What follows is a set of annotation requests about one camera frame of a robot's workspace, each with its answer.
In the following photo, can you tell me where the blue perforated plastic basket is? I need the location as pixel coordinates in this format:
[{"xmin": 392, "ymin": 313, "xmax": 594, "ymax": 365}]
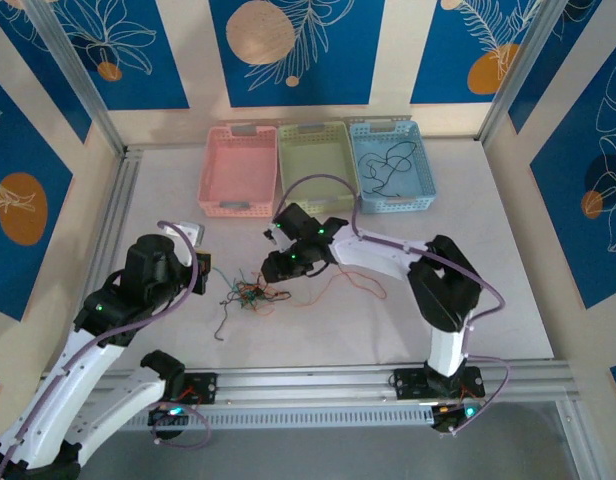
[{"xmin": 347, "ymin": 119, "xmax": 438, "ymax": 215}]

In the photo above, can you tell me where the black controller board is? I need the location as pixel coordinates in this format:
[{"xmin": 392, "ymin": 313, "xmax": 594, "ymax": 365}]
[
  {"xmin": 147, "ymin": 404, "xmax": 192, "ymax": 429},
  {"xmin": 430, "ymin": 403, "xmax": 479, "ymax": 435}
]

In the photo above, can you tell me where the grey slotted cable duct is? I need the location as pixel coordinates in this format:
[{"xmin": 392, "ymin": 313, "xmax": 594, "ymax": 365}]
[{"xmin": 122, "ymin": 402, "xmax": 439, "ymax": 431}]

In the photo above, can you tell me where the aluminium corner post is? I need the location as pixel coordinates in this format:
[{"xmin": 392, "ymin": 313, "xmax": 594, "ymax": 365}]
[
  {"xmin": 25, "ymin": 0, "xmax": 127, "ymax": 156},
  {"xmin": 475, "ymin": 0, "xmax": 574, "ymax": 144}
]

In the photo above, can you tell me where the aluminium side rail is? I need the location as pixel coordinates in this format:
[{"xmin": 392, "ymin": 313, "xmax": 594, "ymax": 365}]
[{"xmin": 82, "ymin": 144, "xmax": 142, "ymax": 301}]

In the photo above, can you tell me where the thin green cable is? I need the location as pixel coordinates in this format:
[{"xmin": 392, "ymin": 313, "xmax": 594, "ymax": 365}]
[{"xmin": 210, "ymin": 267, "xmax": 262, "ymax": 309}]

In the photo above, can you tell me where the green perforated plastic basket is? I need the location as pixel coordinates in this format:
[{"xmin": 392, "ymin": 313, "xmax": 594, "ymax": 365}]
[{"xmin": 276, "ymin": 121, "xmax": 359, "ymax": 215}]

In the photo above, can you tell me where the pink perforated plastic basket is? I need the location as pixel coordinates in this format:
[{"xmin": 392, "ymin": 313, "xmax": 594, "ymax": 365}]
[{"xmin": 196, "ymin": 124, "xmax": 280, "ymax": 220}]

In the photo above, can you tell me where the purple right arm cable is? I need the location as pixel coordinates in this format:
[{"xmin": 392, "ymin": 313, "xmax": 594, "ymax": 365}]
[{"xmin": 271, "ymin": 172, "xmax": 512, "ymax": 436}]

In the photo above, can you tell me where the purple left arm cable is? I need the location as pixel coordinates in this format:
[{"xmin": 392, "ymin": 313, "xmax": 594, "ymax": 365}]
[{"xmin": 0, "ymin": 219, "xmax": 212, "ymax": 476}]

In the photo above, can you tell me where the aluminium frame leg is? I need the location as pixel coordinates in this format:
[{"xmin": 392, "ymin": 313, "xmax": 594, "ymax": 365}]
[{"xmin": 555, "ymin": 397, "xmax": 589, "ymax": 480}]

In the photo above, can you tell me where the aluminium front rail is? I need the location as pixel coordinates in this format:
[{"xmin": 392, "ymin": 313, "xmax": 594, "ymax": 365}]
[{"xmin": 35, "ymin": 359, "xmax": 574, "ymax": 406}]

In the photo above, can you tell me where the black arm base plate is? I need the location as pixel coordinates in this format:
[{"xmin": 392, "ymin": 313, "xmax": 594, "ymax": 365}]
[
  {"xmin": 391, "ymin": 366, "xmax": 485, "ymax": 401},
  {"xmin": 180, "ymin": 372, "xmax": 219, "ymax": 405}
]

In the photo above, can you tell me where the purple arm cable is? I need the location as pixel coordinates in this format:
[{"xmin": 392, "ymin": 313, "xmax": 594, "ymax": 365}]
[
  {"xmin": 271, "ymin": 172, "xmax": 512, "ymax": 436},
  {"xmin": 0, "ymin": 219, "xmax": 212, "ymax": 476}
]

